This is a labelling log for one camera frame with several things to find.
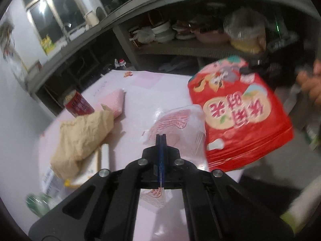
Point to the red drink can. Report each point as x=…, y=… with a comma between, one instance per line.
x=79, y=105

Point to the clear bag of yellow food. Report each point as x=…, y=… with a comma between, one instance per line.
x=245, y=35

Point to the stack of white bowls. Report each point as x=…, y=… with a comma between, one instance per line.
x=163, y=32

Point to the white kettle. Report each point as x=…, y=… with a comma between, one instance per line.
x=91, y=18

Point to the solid pink plastic bag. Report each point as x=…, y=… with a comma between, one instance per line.
x=116, y=101

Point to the pink pot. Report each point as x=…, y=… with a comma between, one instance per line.
x=213, y=37

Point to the small clear pink-print bag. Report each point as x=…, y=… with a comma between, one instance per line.
x=180, y=123

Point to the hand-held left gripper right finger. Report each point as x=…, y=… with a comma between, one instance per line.
x=170, y=160

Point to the clear bottle with red cap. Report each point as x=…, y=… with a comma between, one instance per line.
x=120, y=64

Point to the person's right hand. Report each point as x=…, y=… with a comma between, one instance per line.
x=312, y=87

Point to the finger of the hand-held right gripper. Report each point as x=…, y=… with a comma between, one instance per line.
x=253, y=68

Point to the green yellow packet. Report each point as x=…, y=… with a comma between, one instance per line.
x=47, y=44

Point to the white plastic bag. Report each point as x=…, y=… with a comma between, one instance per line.
x=145, y=35

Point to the window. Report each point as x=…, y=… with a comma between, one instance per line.
x=50, y=15

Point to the red snack bag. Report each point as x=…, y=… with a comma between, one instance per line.
x=238, y=130

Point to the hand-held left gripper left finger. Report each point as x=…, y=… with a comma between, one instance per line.
x=150, y=160

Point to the green plastic bottle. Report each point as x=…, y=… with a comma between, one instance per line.
x=37, y=203

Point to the brown paper bag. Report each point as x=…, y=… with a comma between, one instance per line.
x=80, y=140

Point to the white blue toothpaste box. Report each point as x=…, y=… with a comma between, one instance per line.
x=105, y=155

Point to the stack of dark plates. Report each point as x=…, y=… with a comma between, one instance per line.
x=184, y=34

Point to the pink printed table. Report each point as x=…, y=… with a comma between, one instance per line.
x=145, y=90

